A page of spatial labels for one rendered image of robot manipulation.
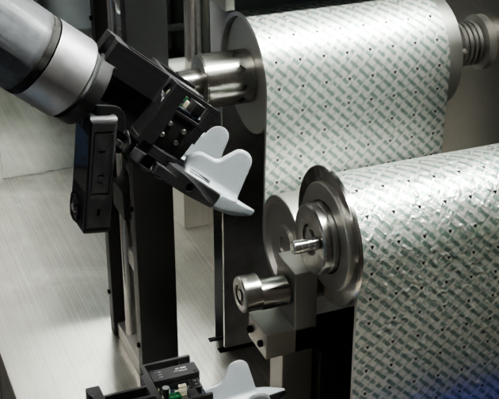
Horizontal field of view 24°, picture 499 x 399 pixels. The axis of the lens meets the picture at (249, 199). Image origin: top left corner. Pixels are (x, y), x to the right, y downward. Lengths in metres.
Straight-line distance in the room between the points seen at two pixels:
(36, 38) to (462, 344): 0.58
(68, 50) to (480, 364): 0.60
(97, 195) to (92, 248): 0.87
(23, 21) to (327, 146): 0.52
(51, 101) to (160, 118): 0.10
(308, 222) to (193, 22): 0.71
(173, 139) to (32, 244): 0.92
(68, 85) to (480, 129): 0.72
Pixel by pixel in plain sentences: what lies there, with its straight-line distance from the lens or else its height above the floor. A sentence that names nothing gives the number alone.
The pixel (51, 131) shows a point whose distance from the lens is 2.12.
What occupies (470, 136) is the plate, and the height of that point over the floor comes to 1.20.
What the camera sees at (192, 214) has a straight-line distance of 1.92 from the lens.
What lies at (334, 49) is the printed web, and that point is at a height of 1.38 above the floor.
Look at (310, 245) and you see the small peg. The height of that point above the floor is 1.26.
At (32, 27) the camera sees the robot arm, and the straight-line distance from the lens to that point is 0.95.
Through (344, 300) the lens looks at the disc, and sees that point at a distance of 1.18.
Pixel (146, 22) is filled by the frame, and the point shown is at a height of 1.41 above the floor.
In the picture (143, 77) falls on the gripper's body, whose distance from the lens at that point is 1.00.
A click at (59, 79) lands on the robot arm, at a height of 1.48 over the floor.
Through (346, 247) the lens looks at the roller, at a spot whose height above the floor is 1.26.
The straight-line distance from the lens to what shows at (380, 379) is 1.24.
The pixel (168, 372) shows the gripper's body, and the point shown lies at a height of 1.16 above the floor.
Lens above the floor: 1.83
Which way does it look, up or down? 27 degrees down
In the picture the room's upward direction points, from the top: straight up
